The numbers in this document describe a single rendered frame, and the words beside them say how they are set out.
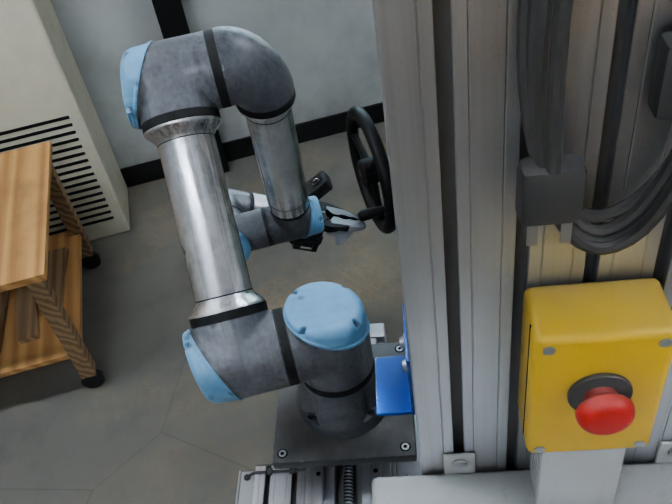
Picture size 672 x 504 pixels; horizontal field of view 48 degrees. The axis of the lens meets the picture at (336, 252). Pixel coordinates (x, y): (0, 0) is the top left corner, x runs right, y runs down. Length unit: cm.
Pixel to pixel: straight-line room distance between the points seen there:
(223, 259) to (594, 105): 74
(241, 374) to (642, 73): 78
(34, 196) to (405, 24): 210
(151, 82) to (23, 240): 123
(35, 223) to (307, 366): 138
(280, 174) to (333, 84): 185
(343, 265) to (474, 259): 214
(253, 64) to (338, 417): 54
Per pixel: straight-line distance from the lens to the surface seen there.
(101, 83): 301
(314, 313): 108
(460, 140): 44
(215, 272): 110
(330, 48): 306
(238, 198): 152
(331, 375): 112
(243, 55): 113
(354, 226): 159
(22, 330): 253
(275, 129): 123
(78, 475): 237
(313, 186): 153
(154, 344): 257
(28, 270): 218
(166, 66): 113
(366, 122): 159
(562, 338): 49
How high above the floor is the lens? 184
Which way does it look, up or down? 43 degrees down
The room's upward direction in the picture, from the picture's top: 10 degrees counter-clockwise
